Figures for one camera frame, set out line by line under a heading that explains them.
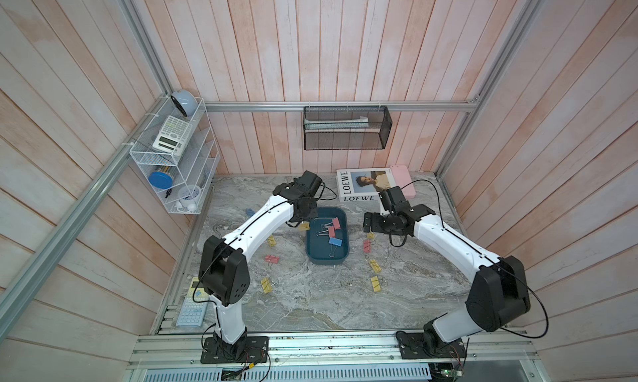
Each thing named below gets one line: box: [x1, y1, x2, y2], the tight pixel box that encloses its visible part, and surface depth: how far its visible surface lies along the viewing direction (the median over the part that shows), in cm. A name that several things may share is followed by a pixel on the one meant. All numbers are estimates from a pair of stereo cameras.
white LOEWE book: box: [335, 167, 398, 203], surface depth 116 cm
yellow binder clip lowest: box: [370, 275, 382, 293], surface depth 87 cm
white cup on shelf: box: [177, 184, 202, 207], surface depth 92 cm
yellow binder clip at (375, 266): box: [368, 259, 383, 274], surface depth 92 cm
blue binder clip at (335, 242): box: [328, 236, 344, 259], surface depth 97 cm
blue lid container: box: [147, 171, 174, 190], surface depth 78 cm
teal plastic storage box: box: [305, 206, 350, 265], surface depth 97 cm
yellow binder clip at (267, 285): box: [260, 277, 274, 294], surface depth 87 cm
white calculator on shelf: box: [152, 115, 193, 156], surface depth 78 cm
